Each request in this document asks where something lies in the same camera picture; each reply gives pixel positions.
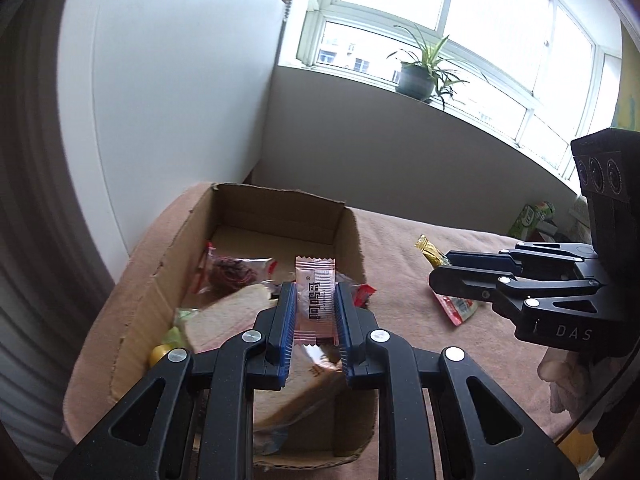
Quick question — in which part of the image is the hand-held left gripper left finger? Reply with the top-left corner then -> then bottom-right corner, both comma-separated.
52,281 -> 298,480

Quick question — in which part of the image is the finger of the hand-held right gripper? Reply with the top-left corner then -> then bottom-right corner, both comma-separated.
444,241 -> 599,279
429,265 -> 603,322

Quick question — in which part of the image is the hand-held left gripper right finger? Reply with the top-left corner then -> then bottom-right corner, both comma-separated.
334,281 -> 581,480

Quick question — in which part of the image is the red white snack packet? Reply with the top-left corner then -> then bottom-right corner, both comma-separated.
434,290 -> 478,327

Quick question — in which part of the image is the pink printed snack packet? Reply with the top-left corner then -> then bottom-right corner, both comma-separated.
294,255 -> 337,348

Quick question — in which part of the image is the clear red-edged snack packet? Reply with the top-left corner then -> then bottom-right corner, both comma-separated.
195,242 -> 278,296

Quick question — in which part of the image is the brown cardboard box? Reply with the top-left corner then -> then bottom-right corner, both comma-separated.
65,182 -> 379,468

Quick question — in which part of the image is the person's right hand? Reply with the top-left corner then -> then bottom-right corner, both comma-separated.
537,347 -> 593,415

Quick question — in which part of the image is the yellow snack packet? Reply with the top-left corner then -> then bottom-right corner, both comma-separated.
414,234 -> 453,267

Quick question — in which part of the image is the white printed box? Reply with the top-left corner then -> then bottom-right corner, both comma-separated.
567,195 -> 593,241

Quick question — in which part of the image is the white bread sandwich packet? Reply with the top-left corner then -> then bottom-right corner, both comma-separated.
182,282 -> 281,356

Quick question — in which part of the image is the green carton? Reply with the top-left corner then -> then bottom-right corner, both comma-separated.
507,201 -> 557,241

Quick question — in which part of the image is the pale green snack packet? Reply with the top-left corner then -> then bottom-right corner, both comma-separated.
160,306 -> 202,350

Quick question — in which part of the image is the potted green plant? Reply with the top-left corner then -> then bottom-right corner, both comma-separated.
386,22 -> 488,111

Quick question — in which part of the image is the white framed window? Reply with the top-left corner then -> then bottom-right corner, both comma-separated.
277,0 -> 623,181

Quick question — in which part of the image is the black cable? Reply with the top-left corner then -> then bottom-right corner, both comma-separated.
552,357 -> 636,443

